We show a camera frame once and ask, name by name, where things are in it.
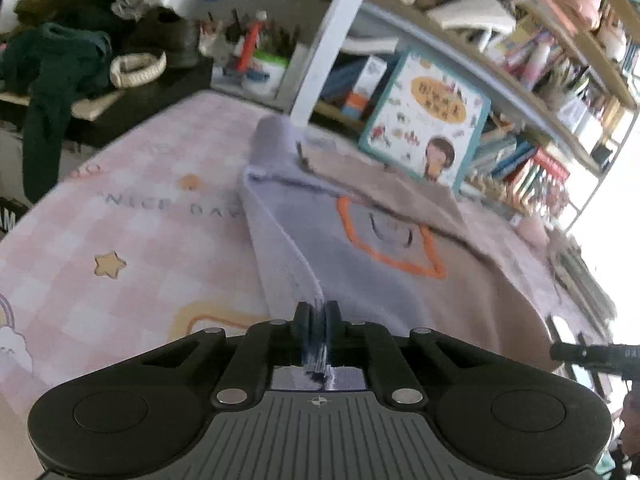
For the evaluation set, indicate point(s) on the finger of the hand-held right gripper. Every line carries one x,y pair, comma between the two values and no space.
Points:
595,354

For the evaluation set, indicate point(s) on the dark olive bag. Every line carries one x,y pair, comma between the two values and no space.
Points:
165,35

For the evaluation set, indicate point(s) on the white woven basket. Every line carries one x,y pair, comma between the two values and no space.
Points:
136,67

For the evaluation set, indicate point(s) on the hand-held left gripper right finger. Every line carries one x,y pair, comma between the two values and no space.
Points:
332,327

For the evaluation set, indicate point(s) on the lilac beige sweater orange print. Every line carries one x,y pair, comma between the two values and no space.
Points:
390,290

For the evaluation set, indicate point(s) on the stack of books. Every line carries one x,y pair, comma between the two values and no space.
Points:
350,85

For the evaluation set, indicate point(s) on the red and white pen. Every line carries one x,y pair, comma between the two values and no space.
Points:
248,42

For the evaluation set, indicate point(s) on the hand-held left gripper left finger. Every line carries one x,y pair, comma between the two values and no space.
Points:
302,327

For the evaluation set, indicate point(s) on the row of colourful books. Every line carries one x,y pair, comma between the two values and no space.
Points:
525,170

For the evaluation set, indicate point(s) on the illustrated children's picture book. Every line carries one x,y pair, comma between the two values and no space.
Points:
425,120

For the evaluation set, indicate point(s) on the white bookshelf frame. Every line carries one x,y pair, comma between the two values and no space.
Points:
330,45

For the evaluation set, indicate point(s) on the pink checked printed blanket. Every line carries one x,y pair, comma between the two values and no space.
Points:
150,220

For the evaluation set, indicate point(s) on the white pen holder cup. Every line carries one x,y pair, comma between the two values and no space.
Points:
265,75

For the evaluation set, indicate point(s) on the black side table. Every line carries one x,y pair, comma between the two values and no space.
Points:
135,105

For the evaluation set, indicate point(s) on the dark green garment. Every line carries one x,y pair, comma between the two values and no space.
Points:
50,75

